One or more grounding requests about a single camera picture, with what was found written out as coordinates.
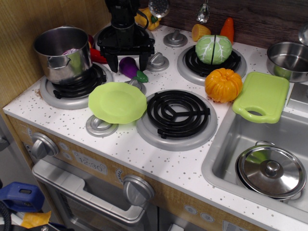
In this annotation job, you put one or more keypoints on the hanging steel ladle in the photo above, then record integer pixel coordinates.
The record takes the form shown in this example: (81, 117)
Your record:
(203, 13)

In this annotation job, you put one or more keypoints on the tall steel pot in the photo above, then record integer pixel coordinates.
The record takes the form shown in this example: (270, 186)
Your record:
(58, 68)

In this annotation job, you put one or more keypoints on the steel toy sink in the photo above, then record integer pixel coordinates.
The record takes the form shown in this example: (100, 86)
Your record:
(235, 135)

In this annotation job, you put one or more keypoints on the light green plastic plate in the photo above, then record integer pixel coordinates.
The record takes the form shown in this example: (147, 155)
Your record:
(117, 103)

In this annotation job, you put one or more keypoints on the purple toy cabbage slice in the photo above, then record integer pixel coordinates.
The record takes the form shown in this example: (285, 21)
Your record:
(70, 51)

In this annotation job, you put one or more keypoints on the toy corn cob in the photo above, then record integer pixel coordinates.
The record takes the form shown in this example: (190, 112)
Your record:
(198, 31)

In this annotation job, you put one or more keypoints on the orange toy carrot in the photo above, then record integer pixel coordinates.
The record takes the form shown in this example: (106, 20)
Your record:
(228, 29)

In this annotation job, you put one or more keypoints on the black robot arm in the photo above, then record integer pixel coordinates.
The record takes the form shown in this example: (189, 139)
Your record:
(123, 14)

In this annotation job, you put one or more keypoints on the purple toy eggplant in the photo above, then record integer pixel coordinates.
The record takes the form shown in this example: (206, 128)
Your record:
(128, 67)

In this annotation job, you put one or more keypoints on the front right stove burner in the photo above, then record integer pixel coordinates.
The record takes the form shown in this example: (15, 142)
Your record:
(177, 120)

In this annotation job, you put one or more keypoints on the front left stove burner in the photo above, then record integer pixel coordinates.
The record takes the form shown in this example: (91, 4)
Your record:
(75, 95)

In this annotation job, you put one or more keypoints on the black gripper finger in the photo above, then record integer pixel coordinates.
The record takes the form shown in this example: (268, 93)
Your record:
(143, 60)
(112, 61)

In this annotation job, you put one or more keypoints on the orange toy pumpkin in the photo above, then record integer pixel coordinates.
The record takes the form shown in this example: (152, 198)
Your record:
(223, 85)

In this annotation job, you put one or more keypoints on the grey stove knob front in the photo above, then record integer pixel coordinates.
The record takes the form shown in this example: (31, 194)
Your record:
(100, 128)

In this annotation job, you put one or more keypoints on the steel pot with lid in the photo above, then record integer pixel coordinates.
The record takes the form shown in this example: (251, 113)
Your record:
(271, 171)

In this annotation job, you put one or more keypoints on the green plastic cutting board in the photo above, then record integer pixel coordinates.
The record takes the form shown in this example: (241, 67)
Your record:
(262, 98)

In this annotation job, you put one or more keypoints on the red toy chili pepper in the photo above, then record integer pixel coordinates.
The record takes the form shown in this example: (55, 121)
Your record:
(94, 53)

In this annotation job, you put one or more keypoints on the grey stove knob centre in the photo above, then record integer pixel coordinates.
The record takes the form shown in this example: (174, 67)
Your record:
(157, 63)

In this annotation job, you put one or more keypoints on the yellow toy bell pepper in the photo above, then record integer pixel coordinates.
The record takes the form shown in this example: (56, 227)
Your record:
(150, 20)

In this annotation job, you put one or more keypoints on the grey stove knob under plate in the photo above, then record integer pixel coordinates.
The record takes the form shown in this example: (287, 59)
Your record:
(137, 84)

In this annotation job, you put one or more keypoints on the grey oven dial right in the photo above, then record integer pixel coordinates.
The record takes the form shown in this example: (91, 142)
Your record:
(137, 191)

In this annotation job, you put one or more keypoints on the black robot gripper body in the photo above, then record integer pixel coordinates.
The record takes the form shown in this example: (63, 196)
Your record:
(128, 51)

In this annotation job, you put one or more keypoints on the grey oven dial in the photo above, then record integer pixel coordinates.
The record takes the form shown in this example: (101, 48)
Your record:
(43, 146)
(137, 191)

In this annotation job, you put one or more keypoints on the grey oven door handle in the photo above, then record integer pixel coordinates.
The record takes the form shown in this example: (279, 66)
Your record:
(87, 203)

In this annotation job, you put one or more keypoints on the hanging steel skimmer spoon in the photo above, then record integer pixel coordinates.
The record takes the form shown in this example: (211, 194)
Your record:
(159, 8)

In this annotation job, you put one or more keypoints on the grey oven dial left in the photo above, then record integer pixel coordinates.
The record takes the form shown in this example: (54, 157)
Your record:
(43, 146)

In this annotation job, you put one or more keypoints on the blue clamp tool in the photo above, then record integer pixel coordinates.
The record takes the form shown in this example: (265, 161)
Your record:
(22, 197)

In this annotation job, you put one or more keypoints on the yellow cloth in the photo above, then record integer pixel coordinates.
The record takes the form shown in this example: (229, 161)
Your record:
(35, 219)

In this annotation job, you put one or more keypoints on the back right stove burner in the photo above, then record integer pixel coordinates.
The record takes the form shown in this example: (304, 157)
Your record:
(193, 70)

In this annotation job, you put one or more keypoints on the green toy cabbage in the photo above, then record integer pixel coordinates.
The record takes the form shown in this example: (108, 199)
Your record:
(213, 49)

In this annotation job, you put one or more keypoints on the steel saucepan back right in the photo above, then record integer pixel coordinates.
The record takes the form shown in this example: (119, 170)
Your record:
(288, 60)

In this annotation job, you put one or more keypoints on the grey stove knob back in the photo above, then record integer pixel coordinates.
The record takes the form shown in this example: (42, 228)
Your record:
(175, 39)

